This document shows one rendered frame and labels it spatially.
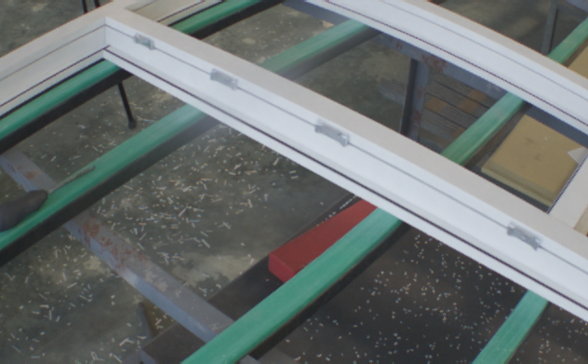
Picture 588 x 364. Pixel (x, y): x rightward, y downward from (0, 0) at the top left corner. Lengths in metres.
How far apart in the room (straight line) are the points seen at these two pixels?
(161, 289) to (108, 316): 1.09
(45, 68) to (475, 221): 0.73
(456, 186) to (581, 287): 0.22
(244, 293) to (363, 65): 1.93
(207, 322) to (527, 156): 0.89
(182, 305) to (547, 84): 0.72
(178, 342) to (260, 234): 1.11
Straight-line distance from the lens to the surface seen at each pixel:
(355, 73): 3.02
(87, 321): 2.01
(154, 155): 1.11
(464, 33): 1.35
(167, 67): 1.22
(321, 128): 1.02
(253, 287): 1.27
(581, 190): 1.01
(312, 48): 1.33
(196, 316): 0.90
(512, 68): 1.33
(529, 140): 1.64
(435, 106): 2.26
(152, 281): 0.94
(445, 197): 0.96
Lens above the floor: 1.50
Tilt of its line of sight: 37 degrees down
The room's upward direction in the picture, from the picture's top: 6 degrees clockwise
